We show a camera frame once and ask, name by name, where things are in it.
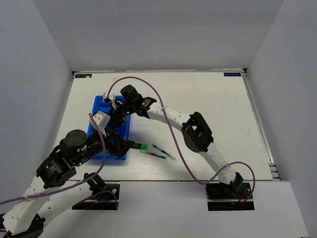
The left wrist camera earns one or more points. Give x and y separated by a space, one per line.
101 120

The green cap highlighter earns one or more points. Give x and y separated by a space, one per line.
140 146

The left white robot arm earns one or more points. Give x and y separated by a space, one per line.
45 199

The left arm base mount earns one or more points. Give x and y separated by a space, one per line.
104 199

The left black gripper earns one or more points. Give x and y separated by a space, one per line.
122 146

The left corner label sticker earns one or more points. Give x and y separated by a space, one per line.
83 75

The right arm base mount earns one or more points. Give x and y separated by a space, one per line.
219 198

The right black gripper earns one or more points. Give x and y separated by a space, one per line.
116 118

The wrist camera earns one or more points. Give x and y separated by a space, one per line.
101 120
111 98

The blue ink refill pen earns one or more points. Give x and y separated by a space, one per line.
164 152

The green refill pen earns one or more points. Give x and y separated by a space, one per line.
153 154

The corner label sticker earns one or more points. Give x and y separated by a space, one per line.
83 75
232 74

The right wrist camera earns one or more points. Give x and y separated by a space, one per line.
111 98

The right corner label sticker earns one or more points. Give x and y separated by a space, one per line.
232 74

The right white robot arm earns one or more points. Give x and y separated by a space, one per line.
196 133

